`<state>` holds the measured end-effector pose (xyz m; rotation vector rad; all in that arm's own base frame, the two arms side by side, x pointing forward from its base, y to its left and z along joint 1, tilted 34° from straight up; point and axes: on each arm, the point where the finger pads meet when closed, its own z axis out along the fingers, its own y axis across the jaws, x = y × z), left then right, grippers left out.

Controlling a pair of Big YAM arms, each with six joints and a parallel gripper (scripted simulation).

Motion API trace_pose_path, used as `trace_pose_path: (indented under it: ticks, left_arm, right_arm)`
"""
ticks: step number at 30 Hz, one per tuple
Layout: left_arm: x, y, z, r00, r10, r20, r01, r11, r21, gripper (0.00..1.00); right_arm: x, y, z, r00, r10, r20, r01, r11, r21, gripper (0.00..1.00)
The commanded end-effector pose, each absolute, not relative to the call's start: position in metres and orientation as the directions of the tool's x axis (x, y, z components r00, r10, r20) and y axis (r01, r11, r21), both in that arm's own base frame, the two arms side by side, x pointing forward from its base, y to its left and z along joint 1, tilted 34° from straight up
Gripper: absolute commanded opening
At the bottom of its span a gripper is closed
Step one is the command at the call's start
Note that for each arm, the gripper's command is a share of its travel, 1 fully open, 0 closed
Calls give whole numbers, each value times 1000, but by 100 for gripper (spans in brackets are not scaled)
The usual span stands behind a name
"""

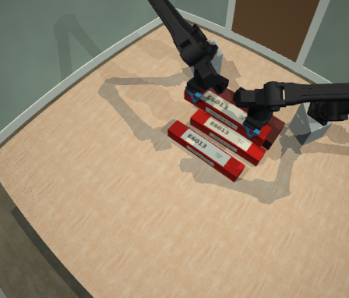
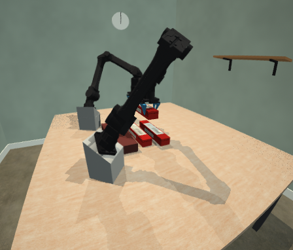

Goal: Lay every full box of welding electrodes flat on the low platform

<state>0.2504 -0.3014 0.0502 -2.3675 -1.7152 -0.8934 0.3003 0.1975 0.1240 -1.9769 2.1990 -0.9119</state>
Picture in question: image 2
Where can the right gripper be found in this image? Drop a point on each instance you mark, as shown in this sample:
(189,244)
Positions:
(150,98)

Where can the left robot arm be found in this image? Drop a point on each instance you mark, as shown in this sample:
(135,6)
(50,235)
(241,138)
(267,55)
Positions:
(92,96)

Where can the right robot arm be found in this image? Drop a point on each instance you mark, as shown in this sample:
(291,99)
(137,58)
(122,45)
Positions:
(171,46)

